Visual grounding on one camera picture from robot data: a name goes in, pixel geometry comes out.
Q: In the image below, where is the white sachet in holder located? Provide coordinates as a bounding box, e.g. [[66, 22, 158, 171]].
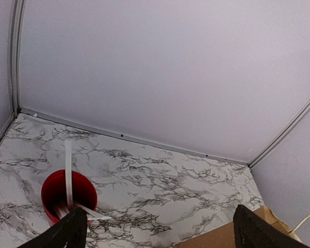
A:
[[74, 203, 111, 221]]

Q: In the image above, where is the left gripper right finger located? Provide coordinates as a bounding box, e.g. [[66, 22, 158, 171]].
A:
[[233, 205, 308, 248]]

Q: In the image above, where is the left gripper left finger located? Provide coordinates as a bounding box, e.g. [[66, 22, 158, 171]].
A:
[[19, 208, 87, 248]]

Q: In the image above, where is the red cylindrical holder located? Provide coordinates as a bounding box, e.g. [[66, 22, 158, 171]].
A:
[[40, 169, 98, 227]]

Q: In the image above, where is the aluminium frame post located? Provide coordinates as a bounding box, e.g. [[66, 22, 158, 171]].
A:
[[247, 99, 310, 169], [8, 0, 26, 118]]

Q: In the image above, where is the brown paper bag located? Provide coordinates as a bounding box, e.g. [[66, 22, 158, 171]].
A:
[[174, 206, 302, 248]]

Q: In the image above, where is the right aluminium frame post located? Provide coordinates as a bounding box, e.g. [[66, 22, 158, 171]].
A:
[[247, 99, 310, 169]]

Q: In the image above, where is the left aluminium frame post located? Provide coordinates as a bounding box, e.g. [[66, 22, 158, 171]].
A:
[[8, 0, 26, 118]]

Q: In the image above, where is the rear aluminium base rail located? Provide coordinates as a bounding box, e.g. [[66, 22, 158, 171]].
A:
[[20, 108, 249, 167]]

